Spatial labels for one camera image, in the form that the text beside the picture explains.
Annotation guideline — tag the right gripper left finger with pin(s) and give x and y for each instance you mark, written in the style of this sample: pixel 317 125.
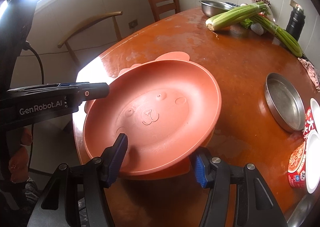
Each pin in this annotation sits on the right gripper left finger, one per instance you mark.
pixel 58 203

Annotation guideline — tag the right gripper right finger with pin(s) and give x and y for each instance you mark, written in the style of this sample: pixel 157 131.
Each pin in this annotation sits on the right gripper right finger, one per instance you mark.
pixel 255 203

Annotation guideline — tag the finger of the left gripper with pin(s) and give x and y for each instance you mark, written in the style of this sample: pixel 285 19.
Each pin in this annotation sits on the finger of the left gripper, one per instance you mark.
pixel 84 91

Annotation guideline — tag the pink bear-face plastic plate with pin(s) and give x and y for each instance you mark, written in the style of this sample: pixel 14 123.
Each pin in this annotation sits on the pink bear-face plastic plate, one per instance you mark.
pixel 167 107

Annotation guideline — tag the steel pan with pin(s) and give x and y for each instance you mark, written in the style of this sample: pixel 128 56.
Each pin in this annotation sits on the steel pan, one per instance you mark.
pixel 284 102

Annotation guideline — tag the white plastic plate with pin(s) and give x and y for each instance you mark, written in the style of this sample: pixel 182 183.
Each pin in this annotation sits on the white plastic plate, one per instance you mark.
pixel 315 110

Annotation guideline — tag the red instant noodle cup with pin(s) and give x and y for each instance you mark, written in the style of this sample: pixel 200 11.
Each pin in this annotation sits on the red instant noodle cup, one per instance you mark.
pixel 296 171

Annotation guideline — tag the curved-back wooden armchair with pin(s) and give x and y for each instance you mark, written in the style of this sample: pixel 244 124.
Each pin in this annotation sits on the curved-back wooden armchair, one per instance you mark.
pixel 91 34

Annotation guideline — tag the large celery bunch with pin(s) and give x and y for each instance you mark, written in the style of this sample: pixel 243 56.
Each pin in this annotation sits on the large celery bunch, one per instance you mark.
pixel 235 15

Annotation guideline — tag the steel mixing bowl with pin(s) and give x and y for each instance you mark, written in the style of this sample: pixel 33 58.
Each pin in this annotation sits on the steel mixing bowl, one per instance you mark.
pixel 212 8

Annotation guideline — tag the pink patterned cloth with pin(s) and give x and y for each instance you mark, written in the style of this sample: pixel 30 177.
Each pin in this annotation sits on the pink patterned cloth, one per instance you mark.
pixel 312 72

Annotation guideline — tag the black thermos bottle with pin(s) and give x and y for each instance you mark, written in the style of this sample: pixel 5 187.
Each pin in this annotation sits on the black thermos bottle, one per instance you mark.
pixel 296 21

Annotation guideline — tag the bundled green celery stalks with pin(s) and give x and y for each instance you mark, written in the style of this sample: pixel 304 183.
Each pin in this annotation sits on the bundled green celery stalks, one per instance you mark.
pixel 282 35

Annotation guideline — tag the wall power socket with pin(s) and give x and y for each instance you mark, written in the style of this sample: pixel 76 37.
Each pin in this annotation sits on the wall power socket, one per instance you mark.
pixel 133 24

